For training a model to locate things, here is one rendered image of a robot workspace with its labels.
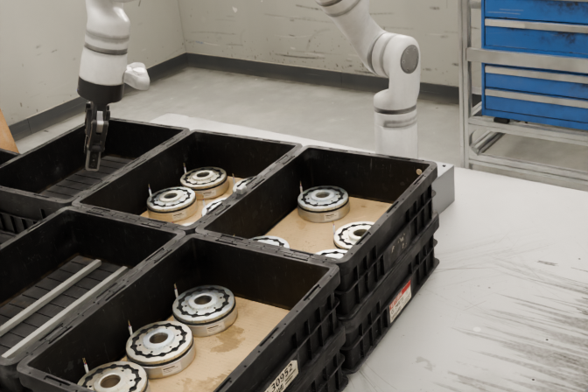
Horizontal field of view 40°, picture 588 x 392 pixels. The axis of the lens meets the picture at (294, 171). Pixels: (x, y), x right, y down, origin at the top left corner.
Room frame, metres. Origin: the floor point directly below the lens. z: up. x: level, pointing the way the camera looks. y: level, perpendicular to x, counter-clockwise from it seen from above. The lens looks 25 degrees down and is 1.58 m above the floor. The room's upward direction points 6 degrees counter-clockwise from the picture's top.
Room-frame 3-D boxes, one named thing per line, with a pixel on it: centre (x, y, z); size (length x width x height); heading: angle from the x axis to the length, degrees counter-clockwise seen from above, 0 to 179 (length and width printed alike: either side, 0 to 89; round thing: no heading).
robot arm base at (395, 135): (1.61, -0.23, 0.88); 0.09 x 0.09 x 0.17; 54
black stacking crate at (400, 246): (1.31, -0.05, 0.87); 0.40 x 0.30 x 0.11; 146
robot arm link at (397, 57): (1.62, -0.23, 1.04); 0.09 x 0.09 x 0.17; 40
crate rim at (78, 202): (1.48, 0.20, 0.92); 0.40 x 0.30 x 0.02; 146
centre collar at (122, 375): (0.93, 0.29, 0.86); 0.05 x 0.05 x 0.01
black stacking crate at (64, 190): (1.64, 0.45, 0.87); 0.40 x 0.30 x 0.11; 146
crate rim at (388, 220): (1.31, -0.05, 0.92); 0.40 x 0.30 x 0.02; 146
